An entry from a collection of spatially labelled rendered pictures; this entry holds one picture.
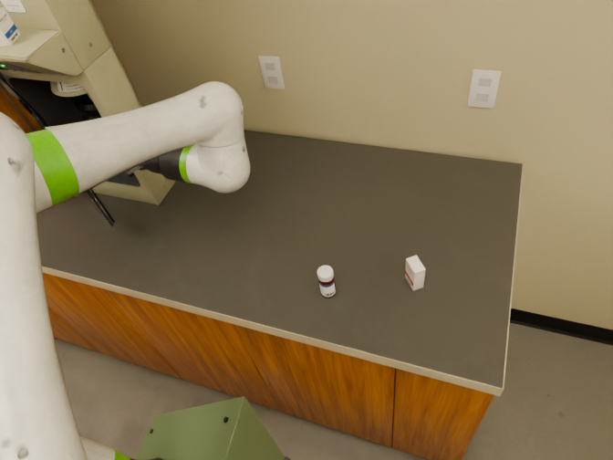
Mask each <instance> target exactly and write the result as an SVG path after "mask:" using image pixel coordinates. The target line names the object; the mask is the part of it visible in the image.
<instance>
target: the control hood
mask: <svg viewBox="0 0 613 460"><path fill-rule="evenodd" d="M18 31H19V32H20V34H21V35H20V36H19V37H18V38H17V40H16V41H15V42H14V44H13V45H12V46H7V47H0V63H3V64H10V65H14V66H17V67H20V68H26V69H30V70H34V71H36V72H40V73H42V74H52V75H61V76H71V77H76V76H78V75H79V74H80V73H81V72H82V71H83V69H82V68H81V66H80V65H79V63H78V61H77V59H76V57H75V55H74V54H73V52H72V50H71V48H70V47H69V45H68V42H67V41H66V39H65V38H64V36H63V34H62V32H61V31H56V30H39V29H23V28H18Z"/></svg>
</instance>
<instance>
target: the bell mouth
mask: <svg viewBox="0 0 613 460"><path fill-rule="evenodd" d="M50 87H51V90H52V92H53V93H54V94H56V95H58V96H60V97H75V96H79V95H83V94H87V91H86V90H85V89H84V88H83V87H82V86H80V85H79V84H71V83H62V82H54V81H50Z"/></svg>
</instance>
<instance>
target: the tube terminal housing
mask: <svg viewBox="0 0 613 460"><path fill-rule="evenodd" d="M20 1H21V2H22V4H23V6H24V7H25V9H26V11H27V12H28V14H25V13H8V14H9V16H10V17H11V19H12V21H13V22H14V24H15V25H16V28H23V29H39V30H56V31H61V32H62V34H63V36H64V38H65V39H66V41H67V42H68V45H69V47H70V48H71V50H72V52H73V54H74V55H75V57H76V59H77V61H78V63H79V65H80V66H81V68H82V69H83V71H82V72H81V73H80V74H79V75H78V76H76V77H71V76H61V75H52V74H42V73H32V72H22V71H13V70H3V69H0V72H1V74H2V75H3V77H4V78H5V80H6V81H7V83H8V84H9V85H10V87H12V85H11V84H10V82H9V79H10V78H26V79H35V80H44V81H54V82H62V83H71V84H79V85H80V86H82V87H83V88H84V89H85V90H86V91H87V93H88V94H89V96H90V98H91V99H92V101H93V103H94V105H95V106H96V108H97V110H98V111H99V114H100V116H101V117H102V118H103V117H108V116H111V115H115V114H119V113H122V112H126V111H130V110H135V109H138V108H142V106H141V104H140V100H139V98H138V96H137V94H136V92H135V90H134V88H133V87H132V85H131V83H130V80H129V78H128V76H127V73H126V71H125V69H124V67H123V66H122V64H121V62H120V60H119V57H118V55H117V53H116V51H115V49H114V47H113V45H112V43H111V41H110V39H109V36H108V34H107V32H106V30H105V28H104V26H103V25H102V23H101V21H100V18H99V15H98V13H97V11H96V9H95V7H94V5H93V4H92V2H91V0H20ZM12 88H13V87H12ZM134 174H135V176H136V177H137V179H138V181H139V183H140V187H136V186H130V185H126V184H120V183H111V182H104V183H101V184H99V185H97V186H95V187H93V188H92V190H93V192H94V193H101V194H105V195H110V196H116V197H120V198H125V199H130V200H134V201H140V202H144V203H149V204H157V205H160V203H161V201H162V200H163V199H164V197H165V196H166V194H167V193H168V192H169V191H170V189H171V188H172V186H173V185H174V184H175V182H176V181H174V180H169V179H166V178H165V177H164V176H163V175H162V174H158V173H154V172H151V171H149V170H143V171H141V170H137V171H135V172H134Z"/></svg>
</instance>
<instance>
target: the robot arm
mask: <svg viewBox="0 0 613 460"><path fill-rule="evenodd" d="M45 129H46V130H41V131H34V132H29V133H24V131H23V130H22V129H21V128H20V127H19V125H17V124H16V123H15V122H14V121H13V120H12V119H10V118H9V117H8V116H6V115H5V114H4V113H2V112H0V460H139V459H133V458H129V457H127V456H125V455H123V454H121V453H120V452H119V451H117V450H116V449H115V448H112V447H110V446H107V445H104V444H101V443H98V442H96V441H93V440H90V439H88V438H86V437H83V436H80V435H79V433H78V428H77V425H76V422H75V419H74V415H73V413H72V410H71V406H70V403H69V399H68V394H67V390H66V386H65V383H64V380H63V376H62V372H61V369H60V365H59V360H58V356H57V349H56V345H55V341H54V336H53V331H52V327H51V322H50V317H49V312H48V307H47V297H46V291H45V285H44V279H43V272H42V265H41V257H40V249H39V241H38V231H37V219H36V213H39V212H41V211H43V210H45V209H47V208H49V207H51V206H53V205H56V204H59V203H61V202H63V201H65V200H67V199H69V198H71V197H73V196H79V195H81V194H83V193H84V192H86V191H88V190H90V189H92V188H93V187H95V186H97V185H99V184H101V183H104V182H106V181H107V180H109V179H111V178H113V177H115V176H117V175H119V174H121V173H126V174H127V175H128V176H129V177H131V176H133V172H135V171H137V170H141V171H143V170H149V171H151V172H153V173H158V174H162V175H163V176H164V177H165V178H166V179H169V180H174V181H179V182H185V183H194V184H199V185H202V186H205V187H207V188H210V189H212V190H214V191H216V192H218V193H232V192H235V191H237V190H239V189H240V188H242V187H243V186H244V185H245V183H246V182H247V180H248V178H249V175H250V171H251V166H250V161H249V157H248V153H247V149H246V144H245V139H244V109H243V103H242V101H241V99H240V97H239V95H238V93H237V92H236V91H235V90H234V89H233V88H232V87H230V86H229V85H227V84H225V83H222V82H218V81H211V82H206V83H204V84H202V85H200V86H198V87H196V88H194V89H191V90H188V91H186V92H184V93H182V94H180V95H177V96H175V97H173V98H169V99H165V100H162V101H159V102H156V103H153V104H151V105H148V106H145V107H142V108H138V109H135V110H130V111H126V112H122V113H119V114H115V115H111V116H108V117H103V118H99V119H94V120H86V121H81V122H76V123H70V124H64V125H57V126H51V127H45Z"/></svg>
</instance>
